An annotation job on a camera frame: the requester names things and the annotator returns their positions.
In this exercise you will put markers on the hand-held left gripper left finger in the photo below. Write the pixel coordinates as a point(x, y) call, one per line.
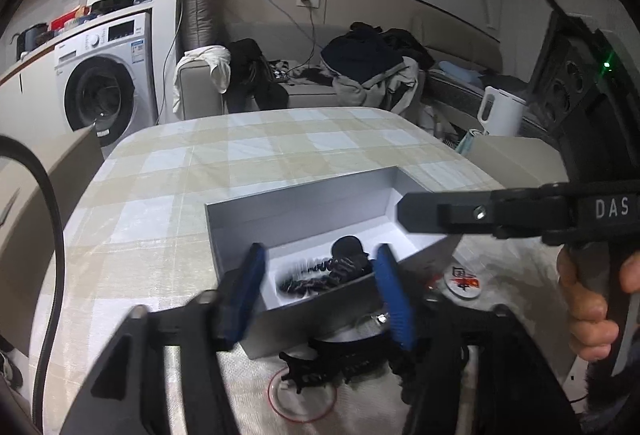
point(245, 300)

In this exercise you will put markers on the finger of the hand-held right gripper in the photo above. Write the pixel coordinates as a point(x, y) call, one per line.
point(425, 210)

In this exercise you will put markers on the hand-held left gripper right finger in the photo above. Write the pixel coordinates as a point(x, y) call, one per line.
point(395, 300)

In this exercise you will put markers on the black hair claw clip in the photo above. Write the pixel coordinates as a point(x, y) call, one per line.
point(350, 347)
point(305, 367)

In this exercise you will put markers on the grey cardboard box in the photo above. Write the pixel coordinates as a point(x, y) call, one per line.
point(310, 210)

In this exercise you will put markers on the person's right forearm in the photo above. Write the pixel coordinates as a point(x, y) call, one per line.
point(600, 390)

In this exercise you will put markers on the person's right hand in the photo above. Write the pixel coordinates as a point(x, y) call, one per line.
point(585, 315)

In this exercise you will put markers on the round white red-print badge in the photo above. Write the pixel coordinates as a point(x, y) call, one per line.
point(462, 285)

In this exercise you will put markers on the light blue packet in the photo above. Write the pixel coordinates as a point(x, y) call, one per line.
point(470, 142)

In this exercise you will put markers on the beige box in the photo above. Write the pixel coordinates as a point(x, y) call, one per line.
point(515, 160)

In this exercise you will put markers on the translucent foam sheet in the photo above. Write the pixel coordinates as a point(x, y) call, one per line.
point(500, 280)

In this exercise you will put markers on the white electric kettle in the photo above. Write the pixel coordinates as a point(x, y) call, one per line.
point(500, 110)

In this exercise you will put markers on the grey and white jacket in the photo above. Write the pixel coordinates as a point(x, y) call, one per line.
point(395, 85)

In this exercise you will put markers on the light blue cloth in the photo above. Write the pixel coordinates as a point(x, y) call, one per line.
point(460, 71)

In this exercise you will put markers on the checkered tablecloth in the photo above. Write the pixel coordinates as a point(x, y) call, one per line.
point(225, 150)

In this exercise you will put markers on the grey sofa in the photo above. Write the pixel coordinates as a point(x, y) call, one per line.
point(310, 90)

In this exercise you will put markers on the dark clothing pile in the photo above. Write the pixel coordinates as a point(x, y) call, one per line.
point(360, 50)

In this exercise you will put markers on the black pants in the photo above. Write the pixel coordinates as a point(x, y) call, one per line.
point(250, 75)

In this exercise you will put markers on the beige chair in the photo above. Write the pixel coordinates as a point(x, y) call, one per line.
point(35, 215)

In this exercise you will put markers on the white cloth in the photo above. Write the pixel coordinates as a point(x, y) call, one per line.
point(210, 60)

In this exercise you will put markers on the white washing machine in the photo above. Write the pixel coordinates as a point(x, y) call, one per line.
point(125, 65)

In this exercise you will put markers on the grey cushion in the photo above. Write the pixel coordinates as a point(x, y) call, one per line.
point(200, 15)

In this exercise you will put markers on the black cloth bundle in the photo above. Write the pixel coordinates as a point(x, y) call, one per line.
point(110, 6)

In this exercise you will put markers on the red packet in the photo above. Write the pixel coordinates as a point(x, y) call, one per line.
point(67, 20)

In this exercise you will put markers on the wall socket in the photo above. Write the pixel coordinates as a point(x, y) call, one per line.
point(307, 0)

